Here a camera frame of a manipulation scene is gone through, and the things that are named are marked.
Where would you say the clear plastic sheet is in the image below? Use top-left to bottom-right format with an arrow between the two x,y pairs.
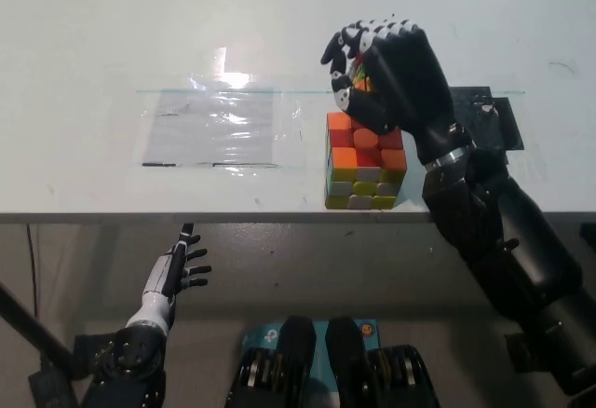
141,89 -> 275,169

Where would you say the big orange red puzzle cube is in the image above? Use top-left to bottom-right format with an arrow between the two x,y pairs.
323,112 -> 409,211

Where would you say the black slanted pole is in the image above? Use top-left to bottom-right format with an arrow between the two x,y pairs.
0,279 -> 78,381

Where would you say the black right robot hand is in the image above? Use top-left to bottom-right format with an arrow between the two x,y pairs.
319,16 -> 479,167

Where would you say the black tape patch on desk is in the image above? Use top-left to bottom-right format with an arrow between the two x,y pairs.
449,85 -> 525,151

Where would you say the small studded multicolour puzzle cube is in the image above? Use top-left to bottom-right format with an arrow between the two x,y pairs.
346,53 -> 378,96

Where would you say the dark box on floor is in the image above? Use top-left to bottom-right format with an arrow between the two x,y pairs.
27,365 -> 78,408

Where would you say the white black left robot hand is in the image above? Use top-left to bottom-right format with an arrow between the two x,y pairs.
124,222 -> 213,335

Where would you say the thin black cable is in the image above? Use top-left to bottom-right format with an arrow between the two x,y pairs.
25,224 -> 39,320

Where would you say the clear plastic film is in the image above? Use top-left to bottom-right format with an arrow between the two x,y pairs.
134,47 -> 311,174

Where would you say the teal robot body panel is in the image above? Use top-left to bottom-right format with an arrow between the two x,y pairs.
239,319 -> 384,384

